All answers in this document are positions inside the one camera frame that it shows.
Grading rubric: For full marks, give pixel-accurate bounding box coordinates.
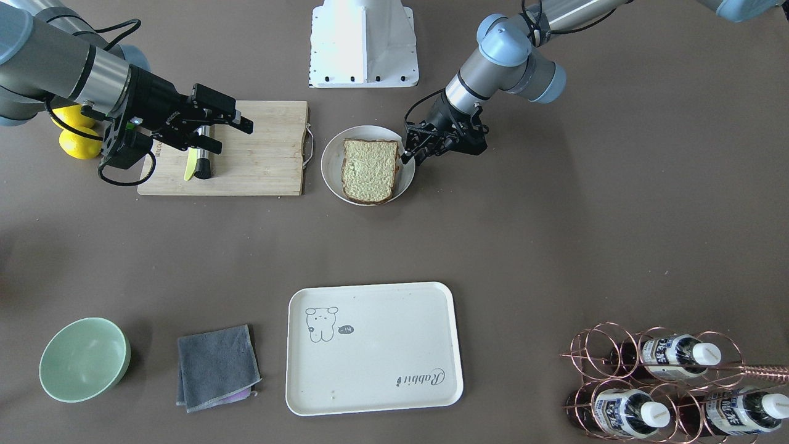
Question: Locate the yellow lemon lower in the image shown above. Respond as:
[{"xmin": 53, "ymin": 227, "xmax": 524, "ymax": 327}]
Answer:
[{"xmin": 59, "ymin": 129, "xmax": 102, "ymax": 159}]

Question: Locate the cream rabbit serving tray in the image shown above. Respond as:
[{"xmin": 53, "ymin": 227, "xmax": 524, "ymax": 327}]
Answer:
[{"xmin": 285, "ymin": 281, "xmax": 464, "ymax": 416}]

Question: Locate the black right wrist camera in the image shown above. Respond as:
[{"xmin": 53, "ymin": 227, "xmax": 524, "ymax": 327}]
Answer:
[{"xmin": 99, "ymin": 118, "xmax": 154, "ymax": 170}]

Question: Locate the tea bottle back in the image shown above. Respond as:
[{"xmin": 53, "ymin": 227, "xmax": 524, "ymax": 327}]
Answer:
[{"xmin": 678, "ymin": 386, "xmax": 788, "ymax": 437}]

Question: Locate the mint green bowl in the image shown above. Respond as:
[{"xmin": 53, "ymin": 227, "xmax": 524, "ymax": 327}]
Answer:
[{"xmin": 39, "ymin": 317, "xmax": 131, "ymax": 403}]

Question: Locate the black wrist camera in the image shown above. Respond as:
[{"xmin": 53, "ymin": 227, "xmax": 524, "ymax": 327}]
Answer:
[
  {"xmin": 450, "ymin": 121, "xmax": 489, "ymax": 155},
  {"xmin": 99, "ymin": 118, "xmax": 154, "ymax": 170}
]

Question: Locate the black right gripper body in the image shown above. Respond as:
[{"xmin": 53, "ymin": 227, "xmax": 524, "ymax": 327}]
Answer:
[{"xmin": 128, "ymin": 65, "xmax": 198, "ymax": 150}]

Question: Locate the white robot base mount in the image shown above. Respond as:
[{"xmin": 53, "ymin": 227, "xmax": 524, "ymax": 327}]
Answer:
[{"xmin": 308, "ymin": 1, "xmax": 420, "ymax": 88}]

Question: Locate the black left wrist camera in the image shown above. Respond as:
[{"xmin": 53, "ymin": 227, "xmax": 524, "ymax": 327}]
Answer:
[{"xmin": 450, "ymin": 121, "xmax": 489, "ymax": 155}]

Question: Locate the tea bottle front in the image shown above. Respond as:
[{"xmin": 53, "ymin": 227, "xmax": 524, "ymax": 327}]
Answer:
[{"xmin": 564, "ymin": 388, "xmax": 672, "ymax": 439}]

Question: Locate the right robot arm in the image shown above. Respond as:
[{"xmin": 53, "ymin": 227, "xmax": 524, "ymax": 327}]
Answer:
[{"xmin": 1, "ymin": 1, "xmax": 253, "ymax": 168}]

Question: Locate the bread slice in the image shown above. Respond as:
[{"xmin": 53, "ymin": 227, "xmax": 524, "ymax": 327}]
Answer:
[{"xmin": 341, "ymin": 139, "xmax": 398, "ymax": 205}]

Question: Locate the copper wire bottle rack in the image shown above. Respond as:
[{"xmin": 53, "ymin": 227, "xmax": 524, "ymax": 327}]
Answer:
[{"xmin": 563, "ymin": 321, "xmax": 787, "ymax": 443}]

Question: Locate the grey folded cloth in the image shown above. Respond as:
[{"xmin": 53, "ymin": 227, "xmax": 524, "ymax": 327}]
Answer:
[{"xmin": 176, "ymin": 325, "xmax": 261, "ymax": 413}]

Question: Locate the yellow lemon upper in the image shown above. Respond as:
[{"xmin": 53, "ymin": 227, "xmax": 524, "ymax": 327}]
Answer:
[{"xmin": 53, "ymin": 105, "xmax": 96, "ymax": 130}]

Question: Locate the bamboo cutting board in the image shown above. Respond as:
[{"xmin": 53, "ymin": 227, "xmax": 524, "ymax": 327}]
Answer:
[{"xmin": 137, "ymin": 101, "xmax": 308, "ymax": 196}]

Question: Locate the steel muddler black tip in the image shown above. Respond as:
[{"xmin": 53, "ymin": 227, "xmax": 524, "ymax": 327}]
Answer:
[{"xmin": 190, "ymin": 148, "xmax": 213, "ymax": 179}]

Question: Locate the yellow plastic knife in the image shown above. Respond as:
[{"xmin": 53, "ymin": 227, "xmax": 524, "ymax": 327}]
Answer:
[{"xmin": 183, "ymin": 148, "xmax": 199, "ymax": 181}]

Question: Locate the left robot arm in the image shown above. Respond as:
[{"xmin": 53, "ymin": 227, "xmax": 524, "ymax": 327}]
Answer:
[{"xmin": 401, "ymin": 1, "xmax": 623, "ymax": 165}]

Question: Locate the tea bottle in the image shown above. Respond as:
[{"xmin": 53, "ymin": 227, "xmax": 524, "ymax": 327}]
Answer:
[
  {"xmin": 564, "ymin": 388, "xmax": 672, "ymax": 439},
  {"xmin": 604, "ymin": 334, "xmax": 722, "ymax": 383},
  {"xmin": 678, "ymin": 386, "xmax": 788, "ymax": 437}
]

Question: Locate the white round plate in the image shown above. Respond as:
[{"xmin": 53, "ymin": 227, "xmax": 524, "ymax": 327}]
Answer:
[{"xmin": 321, "ymin": 125, "xmax": 416, "ymax": 206}]

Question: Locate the yellow lemon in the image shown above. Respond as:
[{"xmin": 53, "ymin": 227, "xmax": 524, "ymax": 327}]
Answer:
[
  {"xmin": 59, "ymin": 129, "xmax": 102, "ymax": 159},
  {"xmin": 53, "ymin": 105, "xmax": 96, "ymax": 130}
]

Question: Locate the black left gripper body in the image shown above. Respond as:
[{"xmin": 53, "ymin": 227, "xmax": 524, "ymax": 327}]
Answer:
[{"xmin": 419, "ymin": 92, "xmax": 475, "ymax": 139}]

